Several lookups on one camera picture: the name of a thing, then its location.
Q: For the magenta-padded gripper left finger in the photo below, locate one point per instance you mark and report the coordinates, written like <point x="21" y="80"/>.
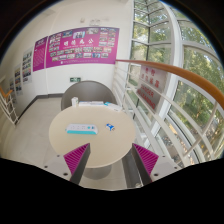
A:
<point x="76" y="159"/>

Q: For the green exit sign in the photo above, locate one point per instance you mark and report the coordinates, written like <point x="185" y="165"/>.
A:
<point x="75" y="79"/>

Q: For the white stair railing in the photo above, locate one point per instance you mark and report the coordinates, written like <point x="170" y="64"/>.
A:
<point x="9" y="106"/>

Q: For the white and blue charger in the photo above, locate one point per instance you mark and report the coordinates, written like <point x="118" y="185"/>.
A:
<point x="110" y="127"/>

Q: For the grey table pedestal base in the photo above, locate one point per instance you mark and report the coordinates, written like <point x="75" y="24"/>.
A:
<point x="96" y="172"/>

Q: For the large magenta wall poster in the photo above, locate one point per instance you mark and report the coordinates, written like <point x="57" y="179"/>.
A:
<point x="81" y="46"/>

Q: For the grey curved chair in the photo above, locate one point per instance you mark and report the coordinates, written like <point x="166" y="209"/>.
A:
<point x="88" y="90"/>

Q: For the narrow magenta wall poster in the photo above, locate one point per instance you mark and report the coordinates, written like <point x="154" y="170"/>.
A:
<point x="40" y="53"/>

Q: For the white railing with wooden handrail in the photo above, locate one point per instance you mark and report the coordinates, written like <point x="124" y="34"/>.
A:
<point x="186" y="75"/>

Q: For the white photo wall panel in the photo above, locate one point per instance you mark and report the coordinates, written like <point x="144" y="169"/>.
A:
<point x="27" y="66"/>
<point x="17" y="80"/>

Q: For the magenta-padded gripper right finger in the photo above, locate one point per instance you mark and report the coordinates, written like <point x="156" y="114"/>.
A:
<point x="146" y="160"/>

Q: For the small white box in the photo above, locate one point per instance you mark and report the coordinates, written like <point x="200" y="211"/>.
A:
<point x="75" y="101"/>

